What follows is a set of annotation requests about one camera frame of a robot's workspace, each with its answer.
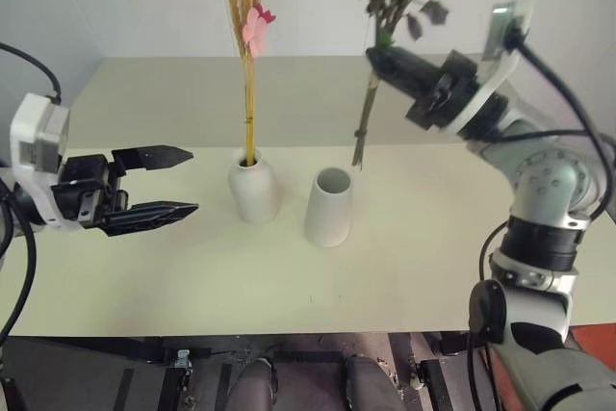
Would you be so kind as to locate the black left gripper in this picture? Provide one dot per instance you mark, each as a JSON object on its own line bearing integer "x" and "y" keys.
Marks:
{"x": 86, "y": 185}

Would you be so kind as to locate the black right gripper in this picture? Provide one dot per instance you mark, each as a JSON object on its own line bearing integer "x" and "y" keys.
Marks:
{"x": 447, "y": 95}

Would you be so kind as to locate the daisy bouquet with green leaves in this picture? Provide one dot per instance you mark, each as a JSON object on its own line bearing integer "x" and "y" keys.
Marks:
{"x": 385, "y": 11}

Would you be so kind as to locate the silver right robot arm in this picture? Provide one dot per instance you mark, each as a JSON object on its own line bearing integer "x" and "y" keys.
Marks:
{"x": 548, "y": 180}

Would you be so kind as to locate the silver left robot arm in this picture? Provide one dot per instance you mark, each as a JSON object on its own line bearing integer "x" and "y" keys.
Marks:
{"x": 21, "y": 211}

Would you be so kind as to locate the round white bottle vase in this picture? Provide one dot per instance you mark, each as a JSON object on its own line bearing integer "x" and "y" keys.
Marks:
{"x": 252, "y": 194}

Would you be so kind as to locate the wheat bouquet with pink flowers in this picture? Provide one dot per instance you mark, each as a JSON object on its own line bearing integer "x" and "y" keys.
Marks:
{"x": 249, "y": 93}

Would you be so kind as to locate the tapered white vase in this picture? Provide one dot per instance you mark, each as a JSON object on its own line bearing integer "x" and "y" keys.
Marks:
{"x": 327, "y": 218}

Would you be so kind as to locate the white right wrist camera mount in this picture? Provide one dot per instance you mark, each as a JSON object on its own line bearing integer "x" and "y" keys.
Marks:
{"x": 498, "y": 74}

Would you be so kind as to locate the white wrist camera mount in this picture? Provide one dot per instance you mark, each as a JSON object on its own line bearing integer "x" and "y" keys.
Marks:
{"x": 36, "y": 132}
{"x": 498, "y": 74}

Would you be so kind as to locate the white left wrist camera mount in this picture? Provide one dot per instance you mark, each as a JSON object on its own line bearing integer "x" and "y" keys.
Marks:
{"x": 36, "y": 132}

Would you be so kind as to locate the black frame under table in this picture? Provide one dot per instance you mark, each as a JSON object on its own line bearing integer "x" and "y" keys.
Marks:
{"x": 144, "y": 348}

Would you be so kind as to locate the small metal bracket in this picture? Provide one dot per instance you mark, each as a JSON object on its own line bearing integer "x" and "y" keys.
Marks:
{"x": 183, "y": 359}

